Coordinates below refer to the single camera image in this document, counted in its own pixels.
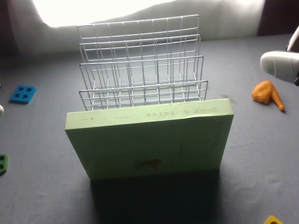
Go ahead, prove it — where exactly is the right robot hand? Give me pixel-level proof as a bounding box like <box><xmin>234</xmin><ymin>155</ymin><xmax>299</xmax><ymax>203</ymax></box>
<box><xmin>260</xmin><ymin>50</ymin><xmax>299</xmax><ymax>86</ymax></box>

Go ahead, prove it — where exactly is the blue four-hole block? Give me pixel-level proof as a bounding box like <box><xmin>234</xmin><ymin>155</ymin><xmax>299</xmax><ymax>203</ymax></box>
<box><xmin>9</xmin><ymin>85</ymin><xmax>37</xmax><ymax>105</ymax></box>

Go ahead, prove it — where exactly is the orange toy chicken wing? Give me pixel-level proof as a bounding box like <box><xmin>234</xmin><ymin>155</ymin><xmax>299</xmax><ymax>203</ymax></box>
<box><xmin>251</xmin><ymin>80</ymin><xmax>286</xmax><ymax>113</ymax></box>

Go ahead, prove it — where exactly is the grey table cloth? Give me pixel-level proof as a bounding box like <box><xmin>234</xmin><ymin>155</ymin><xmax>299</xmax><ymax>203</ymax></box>
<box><xmin>0</xmin><ymin>32</ymin><xmax>299</xmax><ymax>224</ymax></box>

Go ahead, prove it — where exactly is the yellow block with hole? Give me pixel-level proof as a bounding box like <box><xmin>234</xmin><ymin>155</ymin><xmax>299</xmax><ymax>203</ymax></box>
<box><xmin>264</xmin><ymin>215</ymin><xmax>285</xmax><ymax>224</ymax></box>

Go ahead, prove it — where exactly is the pale green book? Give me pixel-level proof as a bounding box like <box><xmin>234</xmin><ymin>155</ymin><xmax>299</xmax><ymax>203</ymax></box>
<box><xmin>64</xmin><ymin>98</ymin><xmax>234</xmax><ymax>180</ymax></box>

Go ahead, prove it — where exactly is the white backdrop curtain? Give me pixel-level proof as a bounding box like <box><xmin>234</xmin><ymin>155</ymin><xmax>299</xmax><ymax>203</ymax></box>
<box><xmin>14</xmin><ymin>0</ymin><xmax>267</xmax><ymax>56</ymax></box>

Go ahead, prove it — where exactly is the green block with holes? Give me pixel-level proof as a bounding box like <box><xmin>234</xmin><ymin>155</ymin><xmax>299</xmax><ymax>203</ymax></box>
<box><xmin>0</xmin><ymin>154</ymin><xmax>8</xmax><ymax>177</ymax></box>

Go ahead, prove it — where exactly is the white wire file rack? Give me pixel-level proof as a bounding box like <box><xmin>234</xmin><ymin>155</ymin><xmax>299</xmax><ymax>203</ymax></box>
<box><xmin>77</xmin><ymin>14</ymin><xmax>209</xmax><ymax>112</ymax></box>

